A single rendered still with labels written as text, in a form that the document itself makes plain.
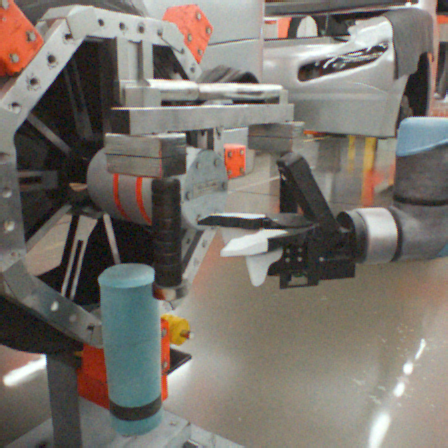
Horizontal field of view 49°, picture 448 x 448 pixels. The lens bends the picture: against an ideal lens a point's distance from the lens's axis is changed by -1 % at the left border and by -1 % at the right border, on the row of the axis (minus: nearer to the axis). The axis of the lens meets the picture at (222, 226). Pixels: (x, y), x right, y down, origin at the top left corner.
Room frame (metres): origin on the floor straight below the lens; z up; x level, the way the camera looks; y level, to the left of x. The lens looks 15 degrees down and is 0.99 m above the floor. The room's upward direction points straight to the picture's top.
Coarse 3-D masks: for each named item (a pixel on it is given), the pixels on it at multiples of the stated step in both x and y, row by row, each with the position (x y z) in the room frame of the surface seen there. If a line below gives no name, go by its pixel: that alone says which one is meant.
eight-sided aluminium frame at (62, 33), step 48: (48, 48) 0.70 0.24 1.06; (0, 96) 0.64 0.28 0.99; (0, 144) 0.62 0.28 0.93; (192, 144) 1.06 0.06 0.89; (0, 192) 0.62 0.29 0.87; (0, 240) 0.61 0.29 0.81; (192, 240) 0.99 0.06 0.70; (0, 288) 0.62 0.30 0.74; (48, 288) 0.67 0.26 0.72; (96, 336) 0.73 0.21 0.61
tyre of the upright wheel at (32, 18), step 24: (24, 0) 0.77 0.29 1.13; (48, 0) 0.80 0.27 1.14; (72, 0) 0.84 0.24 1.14; (96, 0) 0.89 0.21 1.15; (120, 0) 0.93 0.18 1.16; (0, 312) 0.69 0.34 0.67; (24, 312) 0.72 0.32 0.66; (0, 336) 0.69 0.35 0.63; (24, 336) 0.72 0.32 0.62; (48, 336) 0.76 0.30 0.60
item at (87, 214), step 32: (96, 64) 1.04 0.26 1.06; (64, 96) 0.86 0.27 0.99; (96, 96) 1.16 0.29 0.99; (32, 128) 0.80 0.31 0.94; (64, 160) 0.84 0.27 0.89; (64, 192) 0.83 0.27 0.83; (96, 224) 1.15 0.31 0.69; (128, 224) 1.11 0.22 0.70; (64, 256) 0.84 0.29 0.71; (96, 256) 1.06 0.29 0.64; (128, 256) 1.03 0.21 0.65; (64, 288) 0.82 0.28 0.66; (96, 288) 0.93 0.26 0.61
